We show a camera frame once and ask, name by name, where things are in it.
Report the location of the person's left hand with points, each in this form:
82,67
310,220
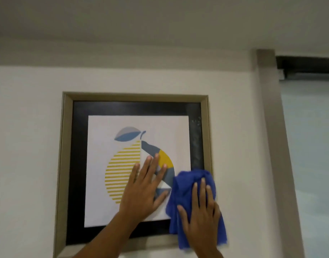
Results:
140,196

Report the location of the person's right hand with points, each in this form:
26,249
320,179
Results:
203,223

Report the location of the person's left thumb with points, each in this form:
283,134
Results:
162,199

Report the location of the person's left middle finger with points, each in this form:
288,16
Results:
154,167

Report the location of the person's left little finger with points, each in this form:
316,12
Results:
134,175

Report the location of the person's right thumb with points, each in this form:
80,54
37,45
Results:
183,216

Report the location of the person's right middle finger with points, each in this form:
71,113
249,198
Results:
203,193

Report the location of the blue microfiber cloth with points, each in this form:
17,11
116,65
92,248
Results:
183,185

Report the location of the framed fruit art print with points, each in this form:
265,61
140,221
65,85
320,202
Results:
100,158

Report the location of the person's right forearm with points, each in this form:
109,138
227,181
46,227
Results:
206,253

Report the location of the person's left forearm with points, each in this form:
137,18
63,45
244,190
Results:
105,239

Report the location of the pale blue roller blind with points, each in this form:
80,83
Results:
312,163

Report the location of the grey window frame post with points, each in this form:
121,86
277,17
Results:
279,158

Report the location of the black roller blind rail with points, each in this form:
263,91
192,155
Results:
307,67

